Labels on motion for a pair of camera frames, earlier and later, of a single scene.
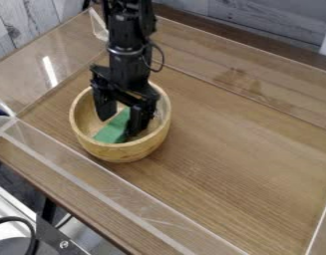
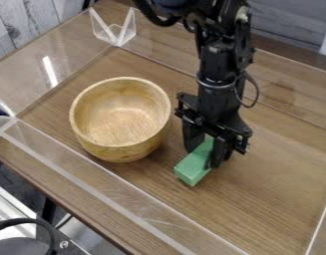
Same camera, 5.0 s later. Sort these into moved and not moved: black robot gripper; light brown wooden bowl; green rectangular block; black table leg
Moved: green rectangular block; black robot gripper
Not moved: light brown wooden bowl; black table leg
